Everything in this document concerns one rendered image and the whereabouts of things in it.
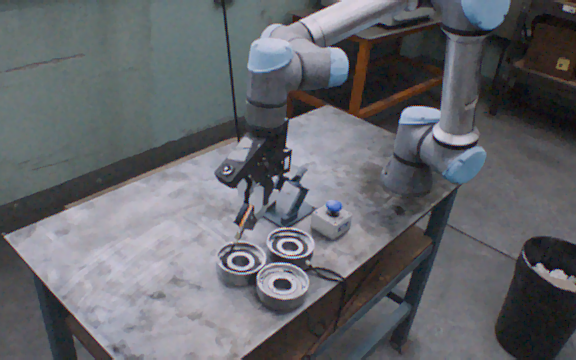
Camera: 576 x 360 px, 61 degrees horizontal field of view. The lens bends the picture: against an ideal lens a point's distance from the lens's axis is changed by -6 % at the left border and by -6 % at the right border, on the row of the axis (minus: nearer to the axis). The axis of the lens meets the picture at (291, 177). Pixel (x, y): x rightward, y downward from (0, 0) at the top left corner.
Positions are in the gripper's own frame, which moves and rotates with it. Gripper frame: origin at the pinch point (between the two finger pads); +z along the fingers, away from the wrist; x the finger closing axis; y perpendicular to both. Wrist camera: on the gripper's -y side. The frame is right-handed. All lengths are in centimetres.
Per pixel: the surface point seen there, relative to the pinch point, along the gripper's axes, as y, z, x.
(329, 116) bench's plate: 76, 13, 34
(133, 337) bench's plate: -31.2, 13.0, -1.4
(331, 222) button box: 20.4, 8.7, -7.4
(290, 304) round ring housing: -5.1, 10.7, -16.9
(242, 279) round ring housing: -7.1, 10.6, -5.6
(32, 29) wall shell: 26, 4, 155
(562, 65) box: 352, 39, 12
